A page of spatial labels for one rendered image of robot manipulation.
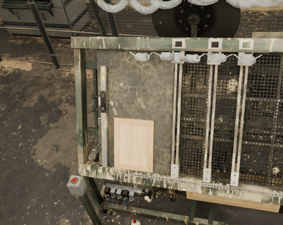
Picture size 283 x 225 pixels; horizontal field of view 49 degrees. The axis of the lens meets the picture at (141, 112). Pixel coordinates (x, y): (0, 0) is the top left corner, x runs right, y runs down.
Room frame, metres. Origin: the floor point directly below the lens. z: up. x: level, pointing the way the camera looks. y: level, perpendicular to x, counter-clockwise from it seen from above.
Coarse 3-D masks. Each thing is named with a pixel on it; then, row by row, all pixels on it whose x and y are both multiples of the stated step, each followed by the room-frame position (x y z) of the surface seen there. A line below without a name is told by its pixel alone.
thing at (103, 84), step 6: (102, 66) 2.29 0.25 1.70; (102, 84) 2.21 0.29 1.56; (102, 90) 2.18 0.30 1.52; (102, 114) 2.08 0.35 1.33; (102, 120) 2.05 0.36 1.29; (102, 126) 2.02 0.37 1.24; (102, 132) 1.99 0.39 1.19; (102, 138) 1.96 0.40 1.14; (102, 144) 1.93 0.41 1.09; (102, 150) 1.90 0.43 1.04; (102, 156) 1.88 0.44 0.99; (102, 162) 1.85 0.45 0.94; (108, 162) 1.85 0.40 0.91
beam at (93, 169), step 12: (84, 168) 1.87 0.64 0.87; (96, 168) 1.83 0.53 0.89; (108, 168) 1.79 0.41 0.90; (120, 168) 1.77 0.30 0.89; (120, 180) 1.69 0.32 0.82; (132, 180) 1.65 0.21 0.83; (144, 180) 1.62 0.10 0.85; (156, 180) 1.58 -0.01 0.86; (192, 180) 1.48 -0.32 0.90; (216, 180) 1.44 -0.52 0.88; (204, 192) 1.39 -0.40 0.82; (216, 192) 1.36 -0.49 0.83; (228, 192) 1.33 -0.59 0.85; (240, 192) 1.30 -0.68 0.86; (276, 204) 1.16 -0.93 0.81
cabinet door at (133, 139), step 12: (120, 120) 2.00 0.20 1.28; (132, 120) 1.96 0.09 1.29; (144, 120) 1.93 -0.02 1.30; (120, 132) 1.95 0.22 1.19; (132, 132) 1.91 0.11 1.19; (144, 132) 1.87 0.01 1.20; (120, 144) 1.89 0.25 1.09; (132, 144) 1.85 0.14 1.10; (144, 144) 1.82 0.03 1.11; (120, 156) 1.83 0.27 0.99; (132, 156) 1.80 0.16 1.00; (144, 156) 1.76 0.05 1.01; (132, 168) 1.73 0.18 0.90; (144, 168) 1.70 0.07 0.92
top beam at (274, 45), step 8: (72, 40) 2.45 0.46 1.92; (80, 40) 2.42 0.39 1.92; (88, 40) 2.39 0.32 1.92; (96, 40) 2.36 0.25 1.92; (104, 40) 2.33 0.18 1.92; (112, 40) 2.31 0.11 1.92; (120, 40) 2.28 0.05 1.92; (128, 40) 2.25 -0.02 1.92; (136, 40) 2.22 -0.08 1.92; (144, 40) 2.20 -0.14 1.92; (152, 40) 2.17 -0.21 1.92; (160, 40) 2.15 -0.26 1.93; (168, 40) 2.12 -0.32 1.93; (192, 40) 2.05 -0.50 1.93; (200, 40) 2.03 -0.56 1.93; (208, 40) 2.00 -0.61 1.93; (224, 40) 1.96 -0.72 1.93; (232, 40) 1.94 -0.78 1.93; (256, 40) 1.87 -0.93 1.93; (264, 40) 1.85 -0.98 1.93; (272, 40) 1.83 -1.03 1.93; (280, 40) 1.81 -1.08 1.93; (80, 48) 2.39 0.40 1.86; (88, 48) 2.36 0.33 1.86; (96, 48) 2.33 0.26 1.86; (104, 48) 2.30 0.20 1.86; (112, 48) 2.27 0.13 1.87; (120, 48) 2.25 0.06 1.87; (192, 48) 2.02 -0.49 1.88; (200, 48) 2.00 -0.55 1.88; (224, 48) 1.93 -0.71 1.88; (232, 48) 1.90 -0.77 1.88; (256, 48) 1.84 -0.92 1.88; (264, 48) 1.82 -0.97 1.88; (272, 48) 1.80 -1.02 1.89; (280, 48) 1.78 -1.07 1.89
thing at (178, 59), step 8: (176, 40) 2.09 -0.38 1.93; (184, 40) 2.07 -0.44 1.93; (176, 56) 1.95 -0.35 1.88; (176, 64) 2.03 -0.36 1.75; (176, 72) 1.99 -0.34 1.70; (176, 80) 1.96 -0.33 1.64; (176, 88) 1.93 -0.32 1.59; (176, 96) 1.90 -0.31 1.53; (176, 104) 1.87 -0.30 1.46; (176, 112) 1.83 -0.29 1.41; (176, 120) 1.82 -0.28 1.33; (176, 128) 1.78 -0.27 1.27; (176, 136) 1.74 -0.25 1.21; (176, 144) 1.71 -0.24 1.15; (176, 152) 1.64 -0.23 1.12; (176, 160) 1.61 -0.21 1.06; (176, 168) 1.57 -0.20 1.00; (176, 176) 1.53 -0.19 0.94
